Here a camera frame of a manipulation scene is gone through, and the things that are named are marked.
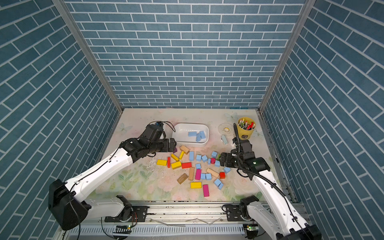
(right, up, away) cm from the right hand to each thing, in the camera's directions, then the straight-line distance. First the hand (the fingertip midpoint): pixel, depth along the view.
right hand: (227, 158), depth 79 cm
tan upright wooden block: (-20, -11, +7) cm, 24 cm away
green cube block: (-3, -3, +15) cm, 15 cm away
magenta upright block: (-16, -11, +7) cm, 21 cm away
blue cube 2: (-6, -1, +14) cm, 15 cm away
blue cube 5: (+1, -8, +7) cm, 11 cm away
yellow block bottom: (-17, -16, +4) cm, 24 cm away
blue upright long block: (-20, -2, +15) cm, 25 cm away
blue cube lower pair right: (-10, -12, +5) cm, 16 cm away
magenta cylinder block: (-7, -4, +11) cm, 13 cm away
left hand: (-29, +8, 0) cm, 30 cm away
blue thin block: (-16, +9, +24) cm, 30 cm away
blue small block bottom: (-4, -15, +2) cm, 16 cm away
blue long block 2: (-20, +11, +27) cm, 36 cm away
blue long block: (-13, +11, +26) cm, 31 cm away
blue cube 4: (-16, -7, +10) cm, 20 cm away
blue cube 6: (-5, -14, +3) cm, 15 cm away
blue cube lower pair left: (-13, -11, +5) cm, 18 cm away
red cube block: (-2, -11, +7) cm, 14 cm away
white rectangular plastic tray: (-28, +11, +25) cm, 39 cm away
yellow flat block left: (-39, -5, +12) cm, 41 cm away
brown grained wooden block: (-25, -13, +6) cm, 29 cm away
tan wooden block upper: (-24, +2, +16) cm, 29 cm away
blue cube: (-16, -3, +12) cm, 20 cm away
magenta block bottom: (-11, -18, +1) cm, 21 cm away
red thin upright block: (-34, -5, +12) cm, 36 cm away
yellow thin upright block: (-27, -2, +14) cm, 30 cm away
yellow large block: (-29, -6, +10) cm, 31 cm away
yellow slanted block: (-31, -2, +13) cm, 33 cm away
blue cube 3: (-4, -6, +10) cm, 12 cm away
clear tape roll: (+5, +15, +29) cm, 33 cm away
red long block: (-23, -7, +12) cm, 27 cm away
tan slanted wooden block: (-6, -11, +7) cm, 14 cm away
